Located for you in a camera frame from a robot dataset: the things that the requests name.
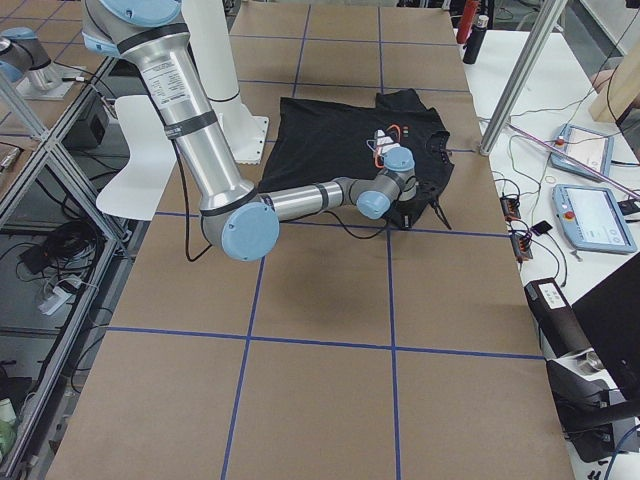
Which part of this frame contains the black graphic t-shirt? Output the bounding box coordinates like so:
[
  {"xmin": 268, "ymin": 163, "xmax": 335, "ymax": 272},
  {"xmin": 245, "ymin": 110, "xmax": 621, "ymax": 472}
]
[{"xmin": 258, "ymin": 89, "xmax": 454, "ymax": 229}]

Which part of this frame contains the white power strip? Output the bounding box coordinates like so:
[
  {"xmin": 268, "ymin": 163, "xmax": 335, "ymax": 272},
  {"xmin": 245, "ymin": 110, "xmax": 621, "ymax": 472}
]
[{"xmin": 38, "ymin": 276, "xmax": 81, "ymax": 316}]

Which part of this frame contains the red bottle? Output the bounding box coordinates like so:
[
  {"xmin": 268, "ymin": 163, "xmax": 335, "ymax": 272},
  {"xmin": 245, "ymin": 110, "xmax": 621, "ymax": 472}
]
[{"xmin": 456, "ymin": 0, "xmax": 480, "ymax": 45}]

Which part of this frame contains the far teach pendant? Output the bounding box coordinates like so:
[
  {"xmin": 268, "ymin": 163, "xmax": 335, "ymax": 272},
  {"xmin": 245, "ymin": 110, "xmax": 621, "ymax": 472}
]
[{"xmin": 549, "ymin": 123, "xmax": 614, "ymax": 181}]

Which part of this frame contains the brown paper table cover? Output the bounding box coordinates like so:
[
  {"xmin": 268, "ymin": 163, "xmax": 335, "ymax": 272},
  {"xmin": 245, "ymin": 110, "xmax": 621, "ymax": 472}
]
[{"xmin": 48, "ymin": 2, "xmax": 573, "ymax": 479}]

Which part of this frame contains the teach pendant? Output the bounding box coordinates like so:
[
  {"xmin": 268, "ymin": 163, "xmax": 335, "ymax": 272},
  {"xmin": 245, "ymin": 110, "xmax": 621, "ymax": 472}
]
[
  {"xmin": 549, "ymin": 123, "xmax": 614, "ymax": 181},
  {"xmin": 552, "ymin": 184, "xmax": 637, "ymax": 254}
]

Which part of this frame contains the white plastic chair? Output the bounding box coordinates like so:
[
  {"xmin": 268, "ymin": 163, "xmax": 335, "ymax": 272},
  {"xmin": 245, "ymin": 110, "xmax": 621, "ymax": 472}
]
[{"xmin": 96, "ymin": 95, "xmax": 176, "ymax": 221}]

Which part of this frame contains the black box with label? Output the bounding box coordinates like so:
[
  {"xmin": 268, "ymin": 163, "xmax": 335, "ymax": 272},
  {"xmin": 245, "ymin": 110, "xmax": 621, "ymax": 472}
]
[{"xmin": 524, "ymin": 278, "xmax": 591, "ymax": 357}]

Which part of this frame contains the orange terminal block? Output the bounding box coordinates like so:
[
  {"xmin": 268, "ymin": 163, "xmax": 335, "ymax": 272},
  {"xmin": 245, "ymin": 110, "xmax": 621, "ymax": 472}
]
[{"xmin": 500, "ymin": 196, "xmax": 522, "ymax": 222}]

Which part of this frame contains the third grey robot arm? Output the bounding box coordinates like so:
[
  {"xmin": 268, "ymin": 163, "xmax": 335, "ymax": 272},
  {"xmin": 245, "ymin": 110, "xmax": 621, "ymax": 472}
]
[{"xmin": 1, "ymin": 27, "xmax": 72, "ymax": 101}]

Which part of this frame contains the black cable bundle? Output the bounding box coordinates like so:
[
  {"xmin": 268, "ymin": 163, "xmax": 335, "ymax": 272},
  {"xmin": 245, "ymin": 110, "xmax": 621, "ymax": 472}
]
[{"xmin": 14, "ymin": 219, "xmax": 109, "ymax": 281}]

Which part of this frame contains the black bottle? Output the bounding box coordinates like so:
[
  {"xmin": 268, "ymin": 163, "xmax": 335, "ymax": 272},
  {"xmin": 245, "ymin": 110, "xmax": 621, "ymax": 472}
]
[{"xmin": 462, "ymin": 15, "xmax": 489, "ymax": 65}]

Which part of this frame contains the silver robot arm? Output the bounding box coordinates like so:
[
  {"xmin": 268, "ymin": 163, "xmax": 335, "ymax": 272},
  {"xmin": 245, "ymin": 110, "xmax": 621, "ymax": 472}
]
[{"xmin": 82, "ymin": 1, "xmax": 417, "ymax": 261}]

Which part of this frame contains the aluminium frame post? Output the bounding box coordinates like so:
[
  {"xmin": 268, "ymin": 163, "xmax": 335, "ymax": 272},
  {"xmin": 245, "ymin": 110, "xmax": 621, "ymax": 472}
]
[{"xmin": 479, "ymin": 0, "xmax": 568, "ymax": 156}]

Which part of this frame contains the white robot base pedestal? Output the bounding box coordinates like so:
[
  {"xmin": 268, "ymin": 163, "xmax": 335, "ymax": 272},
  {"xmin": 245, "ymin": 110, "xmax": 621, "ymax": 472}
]
[{"xmin": 182, "ymin": 0, "xmax": 269, "ymax": 164}]

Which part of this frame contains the near teach pendant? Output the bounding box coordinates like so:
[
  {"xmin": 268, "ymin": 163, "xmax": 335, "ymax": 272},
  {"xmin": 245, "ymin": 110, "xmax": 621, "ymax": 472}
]
[{"xmin": 552, "ymin": 184, "xmax": 637, "ymax": 254}]

